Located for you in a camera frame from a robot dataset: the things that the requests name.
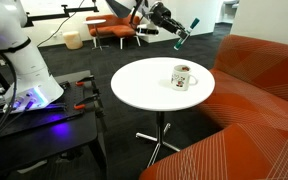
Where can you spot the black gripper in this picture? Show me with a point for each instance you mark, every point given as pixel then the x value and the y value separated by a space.
pixel 164 16

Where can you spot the green dry erase marker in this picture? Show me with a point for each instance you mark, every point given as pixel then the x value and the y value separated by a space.
pixel 192 26

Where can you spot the white mug with red print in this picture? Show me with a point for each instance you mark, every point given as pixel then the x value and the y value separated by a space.
pixel 180 80

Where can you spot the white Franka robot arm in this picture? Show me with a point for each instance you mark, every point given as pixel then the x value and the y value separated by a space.
pixel 24 66

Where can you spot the small orange sofa white legs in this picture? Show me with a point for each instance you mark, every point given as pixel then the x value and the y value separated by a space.
pixel 114 30

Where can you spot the small white round side table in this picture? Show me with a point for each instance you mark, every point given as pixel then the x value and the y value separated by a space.
pixel 95 22

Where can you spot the large orange patterned sofa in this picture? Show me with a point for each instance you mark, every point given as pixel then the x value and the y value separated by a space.
pixel 250 100

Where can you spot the beige cylindrical stool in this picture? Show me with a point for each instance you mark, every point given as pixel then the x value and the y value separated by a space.
pixel 72 40

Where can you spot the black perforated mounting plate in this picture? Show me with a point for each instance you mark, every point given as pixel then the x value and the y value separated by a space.
pixel 50 118

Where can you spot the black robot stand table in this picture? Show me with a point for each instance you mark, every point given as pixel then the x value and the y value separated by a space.
pixel 50 140

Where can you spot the white power strip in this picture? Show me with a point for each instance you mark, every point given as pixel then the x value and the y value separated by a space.
pixel 32 166

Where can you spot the chrome pedestal table base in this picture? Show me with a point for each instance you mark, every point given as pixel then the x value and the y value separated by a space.
pixel 159 133

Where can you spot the white wall outlet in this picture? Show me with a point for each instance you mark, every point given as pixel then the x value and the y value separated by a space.
pixel 57 33

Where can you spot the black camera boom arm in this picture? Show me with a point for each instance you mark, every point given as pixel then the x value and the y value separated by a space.
pixel 57 15

